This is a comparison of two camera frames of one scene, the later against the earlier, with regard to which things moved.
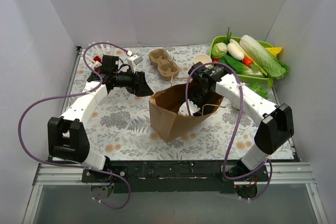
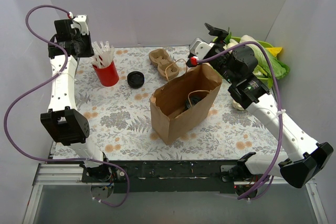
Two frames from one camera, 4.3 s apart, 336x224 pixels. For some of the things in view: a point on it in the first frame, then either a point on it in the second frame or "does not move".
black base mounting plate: (174, 177) does not move
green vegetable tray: (222, 39) does not move
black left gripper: (137, 83) -> (85, 44)
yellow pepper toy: (275, 51) does not move
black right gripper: (197, 98) -> (214, 50)
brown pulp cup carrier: (166, 68) does not move
